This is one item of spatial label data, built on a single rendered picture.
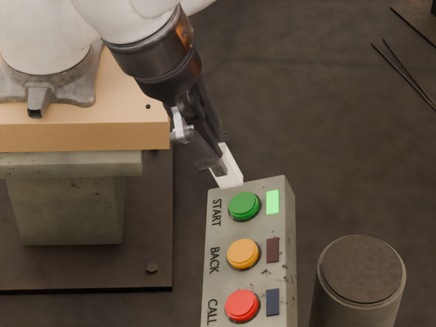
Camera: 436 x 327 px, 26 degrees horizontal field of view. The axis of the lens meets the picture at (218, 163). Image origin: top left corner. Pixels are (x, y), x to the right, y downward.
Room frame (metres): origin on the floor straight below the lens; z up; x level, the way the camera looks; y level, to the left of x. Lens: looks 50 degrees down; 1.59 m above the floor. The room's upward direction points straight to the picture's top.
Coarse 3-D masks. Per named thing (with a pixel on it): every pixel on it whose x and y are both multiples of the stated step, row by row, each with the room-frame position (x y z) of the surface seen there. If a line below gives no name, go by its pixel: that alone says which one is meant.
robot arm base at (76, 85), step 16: (96, 48) 1.22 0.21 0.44; (0, 64) 1.17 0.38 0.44; (80, 64) 1.14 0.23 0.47; (96, 64) 1.18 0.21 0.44; (0, 80) 1.13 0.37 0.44; (16, 80) 1.12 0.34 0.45; (32, 80) 1.11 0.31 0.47; (48, 80) 1.11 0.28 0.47; (64, 80) 1.12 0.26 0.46; (80, 80) 1.13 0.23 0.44; (0, 96) 1.10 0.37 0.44; (16, 96) 1.10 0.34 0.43; (32, 96) 1.08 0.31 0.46; (48, 96) 1.09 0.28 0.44; (64, 96) 1.10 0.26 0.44; (80, 96) 1.10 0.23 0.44; (32, 112) 1.07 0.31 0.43
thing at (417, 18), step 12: (408, 0) 1.85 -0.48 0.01; (420, 0) 1.85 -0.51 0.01; (432, 0) 1.85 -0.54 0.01; (396, 12) 1.80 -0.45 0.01; (408, 12) 1.80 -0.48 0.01; (420, 12) 1.80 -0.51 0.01; (432, 12) 1.80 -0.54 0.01; (408, 24) 1.76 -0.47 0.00; (420, 24) 1.76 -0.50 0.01; (432, 24) 1.76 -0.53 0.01; (432, 36) 1.71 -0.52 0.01
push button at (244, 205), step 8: (248, 192) 0.76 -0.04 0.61; (232, 200) 0.75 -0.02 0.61; (240, 200) 0.75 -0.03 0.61; (248, 200) 0.74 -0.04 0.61; (256, 200) 0.74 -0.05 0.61; (232, 208) 0.74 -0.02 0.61; (240, 208) 0.73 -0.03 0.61; (248, 208) 0.73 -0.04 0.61; (256, 208) 0.73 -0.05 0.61; (232, 216) 0.73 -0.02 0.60; (240, 216) 0.72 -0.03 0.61; (248, 216) 0.72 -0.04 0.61
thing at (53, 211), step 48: (0, 192) 1.22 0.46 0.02; (48, 192) 1.08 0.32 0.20; (96, 192) 1.09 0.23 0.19; (144, 192) 1.22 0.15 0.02; (0, 240) 1.10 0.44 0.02; (48, 240) 1.08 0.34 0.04; (96, 240) 1.09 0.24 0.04; (144, 240) 1.10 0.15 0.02; (0, 288) 0.98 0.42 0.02; (48, 288) 0.98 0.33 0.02; (96, 288) 0.99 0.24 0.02; (144, 288) 0.99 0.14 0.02
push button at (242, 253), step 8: (240, 240) 0.68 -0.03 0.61; (248, 240) 0.68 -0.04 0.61; (232, 248) 0.67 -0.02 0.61; (240, 248) 0.67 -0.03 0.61; (248, 248) 0.67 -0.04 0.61; (256, 248) 0.67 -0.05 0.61; (232, 256) 0.66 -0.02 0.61; (240, 256) 0.66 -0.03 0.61; (248, 256) 0.66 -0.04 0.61; (256, 256) 0.66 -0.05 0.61; (232, 264) 0.65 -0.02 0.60; (240, 264) 0.65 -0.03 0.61; (248, 264) 0.65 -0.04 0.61
